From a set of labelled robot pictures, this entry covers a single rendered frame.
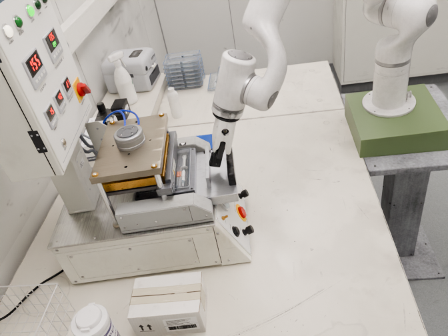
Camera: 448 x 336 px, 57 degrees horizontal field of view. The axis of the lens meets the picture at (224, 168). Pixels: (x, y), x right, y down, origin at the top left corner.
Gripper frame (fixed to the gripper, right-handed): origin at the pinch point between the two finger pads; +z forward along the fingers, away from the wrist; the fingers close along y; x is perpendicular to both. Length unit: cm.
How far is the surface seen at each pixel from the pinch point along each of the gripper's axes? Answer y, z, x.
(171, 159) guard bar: -2.6, -0.1, 12.6
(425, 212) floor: 62, 61, -129
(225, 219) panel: -11.0, 12.3, -4.8
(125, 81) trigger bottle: 84, 23, 36
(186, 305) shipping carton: -34.6, 19.9, 4.7
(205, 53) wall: 250, 68, -11
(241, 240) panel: -13.1, 17.8, -10.3
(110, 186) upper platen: -10.3, 5.6, 27.5
